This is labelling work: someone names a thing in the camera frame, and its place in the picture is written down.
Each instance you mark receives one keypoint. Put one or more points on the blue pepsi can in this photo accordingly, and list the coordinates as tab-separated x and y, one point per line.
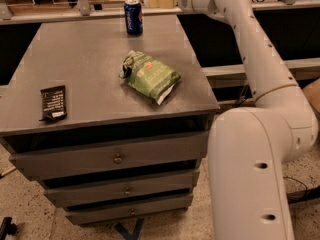
133	17

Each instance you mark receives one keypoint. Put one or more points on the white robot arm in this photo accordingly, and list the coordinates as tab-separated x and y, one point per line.
248	146

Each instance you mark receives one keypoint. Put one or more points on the green jalapeno chip bag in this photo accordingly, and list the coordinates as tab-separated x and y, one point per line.
148	76

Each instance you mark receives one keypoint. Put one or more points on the grey drawer cabinet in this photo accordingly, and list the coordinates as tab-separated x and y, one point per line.
86	57

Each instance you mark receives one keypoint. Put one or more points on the cardboard box at right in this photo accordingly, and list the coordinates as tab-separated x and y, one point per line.
312	93

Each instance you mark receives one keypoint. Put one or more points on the middle grey drawer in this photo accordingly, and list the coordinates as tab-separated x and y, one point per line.
122	188

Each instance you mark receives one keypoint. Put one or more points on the grey drawer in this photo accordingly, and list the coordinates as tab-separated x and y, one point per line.
122	188
130	209
102	157

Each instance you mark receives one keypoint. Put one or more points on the top grey drawer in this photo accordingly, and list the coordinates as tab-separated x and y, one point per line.
102	157

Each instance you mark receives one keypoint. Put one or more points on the bottom grey drawer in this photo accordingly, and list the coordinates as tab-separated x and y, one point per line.
130	209

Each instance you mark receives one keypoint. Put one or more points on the black caster at left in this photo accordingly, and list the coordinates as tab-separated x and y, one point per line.
7	227

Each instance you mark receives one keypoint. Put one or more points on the grey metal rail frame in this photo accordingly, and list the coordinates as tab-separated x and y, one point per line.
99	9

